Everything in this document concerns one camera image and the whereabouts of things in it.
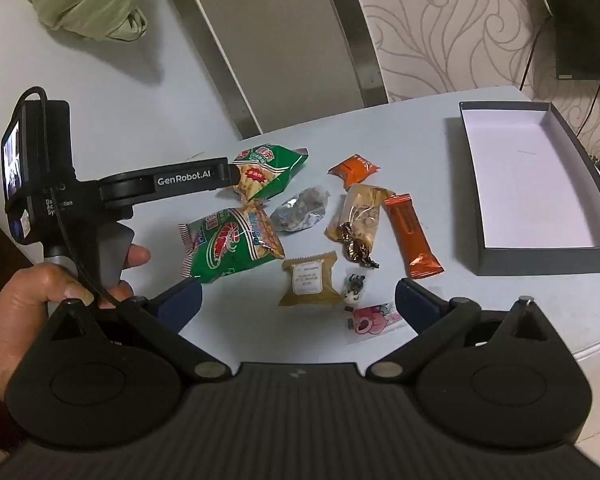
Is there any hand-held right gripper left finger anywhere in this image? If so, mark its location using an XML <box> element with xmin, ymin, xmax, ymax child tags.
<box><xmin>47</xmin><ymin>277</ymin><xmax>231</xmax><ymax>381</ymax></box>

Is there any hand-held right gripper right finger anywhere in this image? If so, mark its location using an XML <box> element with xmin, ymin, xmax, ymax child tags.
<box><xmin>370</xmin><ymin>277</ymin><xmax>553</xmax><ymax>381</ymax></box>

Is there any green shrimp cracker bag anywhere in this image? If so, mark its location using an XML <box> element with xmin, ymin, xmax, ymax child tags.
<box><xmin>230</xmin><ymin>144</ymin><xmax>309</xmax><ymax>206</ymax></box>
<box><xmin>178</xmin><ymin>205</ymin><xmax>285</xmax><ymax>285</ymax></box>

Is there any orange snack bar packet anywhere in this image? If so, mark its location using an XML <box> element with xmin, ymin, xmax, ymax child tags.
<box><xmin>382</xmin><ymin>192</ymin><xmax>445</xmax><ymax>280</ymax></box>

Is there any gold brown candy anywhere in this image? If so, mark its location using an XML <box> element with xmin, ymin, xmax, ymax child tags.
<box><xmin>337</xmin><ymin>222</ymin><xmax>381</xmax><ymax>268</ymax></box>

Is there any long tan pastry packet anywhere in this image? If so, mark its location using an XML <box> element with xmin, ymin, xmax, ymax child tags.
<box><xmin>325</xmin><ymin>184</ymin><xmax>395</xmax><ymax>256</ymax></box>

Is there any grey cardboard box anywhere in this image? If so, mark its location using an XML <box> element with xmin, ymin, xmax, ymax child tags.
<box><xmin>459</xmin><ymin>101</ymin><xmax>600</xmax><ymax>277</ymax></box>

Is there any person's left hand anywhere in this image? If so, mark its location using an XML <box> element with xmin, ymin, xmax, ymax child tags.
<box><xmin>0</xmin><ymin>242</ymin><xmax>151</xmax><ymax>402</ymax></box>

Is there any pink bear candy packet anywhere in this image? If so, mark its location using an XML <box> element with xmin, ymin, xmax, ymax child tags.
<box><xmin>345</xmin><ymin>302</ymin><xmax>411</xmax><ymax>343</ymax></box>

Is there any small panda candy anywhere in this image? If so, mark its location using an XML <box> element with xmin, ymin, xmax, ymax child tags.
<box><xmin>342</xmin><ymin>274</ymin><xmax>365</xmax><ymax>311</ymax></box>

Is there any clear packet of dark nuts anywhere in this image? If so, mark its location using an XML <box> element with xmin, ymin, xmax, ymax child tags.
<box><xmin>270</xmin><ymin>186</ymin><xmax>331</xmax><ymax>233</ymax></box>

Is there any square tan pastry packet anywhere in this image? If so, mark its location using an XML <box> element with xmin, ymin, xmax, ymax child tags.
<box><xmin>278</xmin><ymin>251</ymin><xmax>341</xmax><ymax>307</ymax></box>

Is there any small orange snack packet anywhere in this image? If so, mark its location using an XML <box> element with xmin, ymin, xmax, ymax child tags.
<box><xmin>327</xmin><ymin>154</ymin><xmax>382</xmax><ymax>191</ymax></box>

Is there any green cloth bag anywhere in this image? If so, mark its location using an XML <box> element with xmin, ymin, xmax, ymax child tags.
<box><xmin>22</xmin><ymin>0</ymin><xmax>149</xmax><ymax>42</ymax></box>

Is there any thin black television cable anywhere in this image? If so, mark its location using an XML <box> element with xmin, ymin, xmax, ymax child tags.
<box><xmin>576</xmin><ymin>80</ymin><xmax>600</xmax><ymax>137</ymax></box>

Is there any black wall television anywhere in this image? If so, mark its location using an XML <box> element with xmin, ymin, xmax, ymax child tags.
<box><xmin>541</xmin><ymin>0</ymin><xmax>600</xmax><ymax>82</ymax></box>

